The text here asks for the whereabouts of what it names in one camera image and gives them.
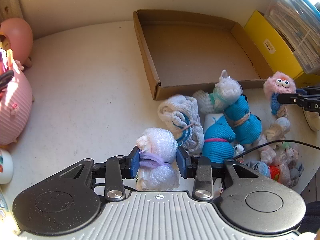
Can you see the black scissors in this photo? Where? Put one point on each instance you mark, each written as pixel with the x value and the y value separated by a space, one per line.
pixel 5 78

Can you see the clear plastic bag bundle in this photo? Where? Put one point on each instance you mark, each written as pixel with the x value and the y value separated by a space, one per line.
pixel 290 160

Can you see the white mug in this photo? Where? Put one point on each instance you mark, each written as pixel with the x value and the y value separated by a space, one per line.
pixel 5 165

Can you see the teal sock bundle pink band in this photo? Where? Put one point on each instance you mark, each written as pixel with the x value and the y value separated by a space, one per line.
pixel 217 140

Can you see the pink round piggy bank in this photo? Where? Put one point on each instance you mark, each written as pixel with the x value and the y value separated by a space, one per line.
pixel 17 37

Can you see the small red plastic bundle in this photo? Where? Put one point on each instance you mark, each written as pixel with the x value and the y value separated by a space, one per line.
pixel 275 172

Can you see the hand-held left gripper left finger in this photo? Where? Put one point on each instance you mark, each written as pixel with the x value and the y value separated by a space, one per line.
pixel 133 162

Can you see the yellow box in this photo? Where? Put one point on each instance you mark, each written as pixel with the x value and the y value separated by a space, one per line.
pixel 270 42

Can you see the shallow cardboard box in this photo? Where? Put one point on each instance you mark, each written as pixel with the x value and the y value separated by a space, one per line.
pixel 195 55

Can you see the pink fluffy toy with eyes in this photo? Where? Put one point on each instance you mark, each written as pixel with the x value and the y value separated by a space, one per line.
pixel 277 87

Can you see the wooden board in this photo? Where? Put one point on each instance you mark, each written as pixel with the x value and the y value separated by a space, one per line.
pixel 11 2

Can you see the grey sock roll blue band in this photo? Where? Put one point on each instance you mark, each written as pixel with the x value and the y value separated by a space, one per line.
pixel 260 168

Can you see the white foam bundle green band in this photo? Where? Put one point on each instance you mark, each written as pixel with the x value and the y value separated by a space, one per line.
pixel 225 90

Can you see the white patterned bundle pink band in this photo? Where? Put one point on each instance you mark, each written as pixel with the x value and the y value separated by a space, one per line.
pixel 239 150

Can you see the grey striped sock bundle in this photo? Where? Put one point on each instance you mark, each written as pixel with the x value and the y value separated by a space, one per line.
pixel 180 112

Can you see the bunch of coloured pens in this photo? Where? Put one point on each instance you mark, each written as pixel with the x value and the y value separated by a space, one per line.
pixel 3 57

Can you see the clear plastic storage box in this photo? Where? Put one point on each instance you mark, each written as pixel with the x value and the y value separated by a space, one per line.
pixel 295 25

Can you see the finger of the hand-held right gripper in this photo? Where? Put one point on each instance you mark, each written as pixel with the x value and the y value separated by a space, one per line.
pixel 287 99
pixel 311 91

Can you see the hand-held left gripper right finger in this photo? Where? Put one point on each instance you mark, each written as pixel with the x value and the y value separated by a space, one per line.
pixel 181 162

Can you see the pink ribbed pen holder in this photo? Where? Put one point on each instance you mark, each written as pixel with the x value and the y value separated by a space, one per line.
pixel 12 105

